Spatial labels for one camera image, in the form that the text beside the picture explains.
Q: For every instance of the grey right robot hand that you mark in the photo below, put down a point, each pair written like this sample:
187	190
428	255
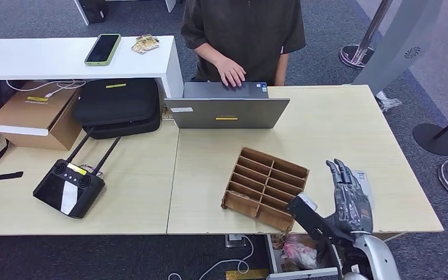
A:
353	208

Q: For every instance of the person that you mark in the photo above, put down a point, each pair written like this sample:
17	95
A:
247	27

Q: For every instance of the pink plastic bag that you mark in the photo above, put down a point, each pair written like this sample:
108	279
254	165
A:
297	254

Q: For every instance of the wooden card organiser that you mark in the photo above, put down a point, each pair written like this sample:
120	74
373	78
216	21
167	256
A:
262	185

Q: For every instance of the brown cardboard box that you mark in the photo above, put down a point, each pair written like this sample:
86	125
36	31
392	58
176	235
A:
33	116

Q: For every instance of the clear plastic wrapper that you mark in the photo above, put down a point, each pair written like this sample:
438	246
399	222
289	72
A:
386	103

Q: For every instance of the orange hotel card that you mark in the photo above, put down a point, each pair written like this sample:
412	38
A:
148	38
144	48

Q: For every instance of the black remote controller with antennas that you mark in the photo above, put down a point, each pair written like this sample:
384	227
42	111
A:
68	189

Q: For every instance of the white table frame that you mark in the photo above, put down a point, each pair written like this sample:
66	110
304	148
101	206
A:
81	13

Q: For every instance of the green-cased smartphone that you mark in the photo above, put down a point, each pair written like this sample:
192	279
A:
103	49

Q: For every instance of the person's right hand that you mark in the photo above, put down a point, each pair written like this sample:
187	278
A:
231	73

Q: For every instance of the grey sign panel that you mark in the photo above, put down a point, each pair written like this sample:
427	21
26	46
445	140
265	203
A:
401	50

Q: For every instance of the silver floor socket box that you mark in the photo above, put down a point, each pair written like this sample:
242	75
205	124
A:
234	240

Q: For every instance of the white open drawer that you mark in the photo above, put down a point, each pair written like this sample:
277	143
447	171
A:
272	259

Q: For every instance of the person's right forearm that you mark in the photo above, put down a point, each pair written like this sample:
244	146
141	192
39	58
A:
208	52

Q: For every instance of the grey laptop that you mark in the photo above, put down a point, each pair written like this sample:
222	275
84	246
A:
227	112

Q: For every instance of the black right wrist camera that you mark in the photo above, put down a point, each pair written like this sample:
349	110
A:
309	220

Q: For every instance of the printed paper packet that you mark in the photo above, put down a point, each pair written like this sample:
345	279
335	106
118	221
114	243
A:
167	113

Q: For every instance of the black box under table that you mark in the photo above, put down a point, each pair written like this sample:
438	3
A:
92	11

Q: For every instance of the black-based stanchion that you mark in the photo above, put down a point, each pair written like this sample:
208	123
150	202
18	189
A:
432	140

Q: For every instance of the gold floor tape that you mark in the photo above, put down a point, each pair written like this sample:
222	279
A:
247	275

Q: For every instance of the person's left forearm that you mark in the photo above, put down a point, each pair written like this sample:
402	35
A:
281	71

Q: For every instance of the white counter shelf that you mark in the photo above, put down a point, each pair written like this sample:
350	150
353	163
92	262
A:
34	58

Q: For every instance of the chrome stanchion post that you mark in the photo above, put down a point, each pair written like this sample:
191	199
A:
353	57

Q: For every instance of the black zip carrying case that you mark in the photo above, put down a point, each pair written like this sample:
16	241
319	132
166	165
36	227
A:
115	103

